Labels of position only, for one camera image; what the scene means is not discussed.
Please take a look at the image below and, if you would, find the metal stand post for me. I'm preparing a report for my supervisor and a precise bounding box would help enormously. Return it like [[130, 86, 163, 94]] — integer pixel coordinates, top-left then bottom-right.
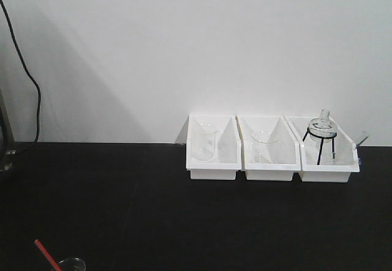
[[1, 94, 16, 173]]

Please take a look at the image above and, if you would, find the right white storage bin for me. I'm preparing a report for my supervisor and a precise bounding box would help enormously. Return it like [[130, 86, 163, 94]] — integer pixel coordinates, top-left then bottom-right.
[[284, 116, 360, 183]]

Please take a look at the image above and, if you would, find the front glass beaker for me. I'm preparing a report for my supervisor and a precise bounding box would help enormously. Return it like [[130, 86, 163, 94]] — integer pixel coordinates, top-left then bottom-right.
[[58, 257, 86, 271]]

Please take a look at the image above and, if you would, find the round glass flask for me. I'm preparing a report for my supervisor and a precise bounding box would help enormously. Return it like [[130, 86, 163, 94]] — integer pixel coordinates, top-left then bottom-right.
[[308, 110, 337, 142]]

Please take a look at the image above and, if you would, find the black wire tripod stand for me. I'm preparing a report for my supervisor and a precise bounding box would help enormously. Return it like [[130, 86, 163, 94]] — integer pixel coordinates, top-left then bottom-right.
[[303, 127, 337, 165]]

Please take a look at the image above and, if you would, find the red plastic spoon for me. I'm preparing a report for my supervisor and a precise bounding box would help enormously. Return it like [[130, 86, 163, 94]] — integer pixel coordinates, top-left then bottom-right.
[[34, 239, 62, 271]]

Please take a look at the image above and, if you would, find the left white storage bin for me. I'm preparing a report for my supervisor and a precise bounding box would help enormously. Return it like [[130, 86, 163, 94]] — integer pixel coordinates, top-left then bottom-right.
[[186, 114, 241, 180]]

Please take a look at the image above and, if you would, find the clear glass beaker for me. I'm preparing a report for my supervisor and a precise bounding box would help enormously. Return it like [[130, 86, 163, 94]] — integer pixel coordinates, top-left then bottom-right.
[[192, 123, 218, 161]]

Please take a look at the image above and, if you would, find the clear glass funnel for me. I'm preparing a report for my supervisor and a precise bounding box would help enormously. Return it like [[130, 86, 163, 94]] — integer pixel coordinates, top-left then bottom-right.
[[251, 130, 278, 163]]

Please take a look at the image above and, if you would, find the middle white storage bin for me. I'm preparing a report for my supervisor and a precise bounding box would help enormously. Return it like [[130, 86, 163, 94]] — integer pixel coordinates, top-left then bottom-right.
[[236, 115, 301, 181]]

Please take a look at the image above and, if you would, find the white storage bin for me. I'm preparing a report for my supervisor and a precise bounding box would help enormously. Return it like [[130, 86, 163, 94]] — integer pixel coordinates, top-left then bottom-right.
[[284, 116, 360, 183], [186, 114, 241, 180], [236, 115, 301, 181]]

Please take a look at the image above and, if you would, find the black hanging cable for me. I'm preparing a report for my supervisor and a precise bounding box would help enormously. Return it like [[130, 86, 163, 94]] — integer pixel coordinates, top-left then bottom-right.
[[0, 0, 42, 143]]

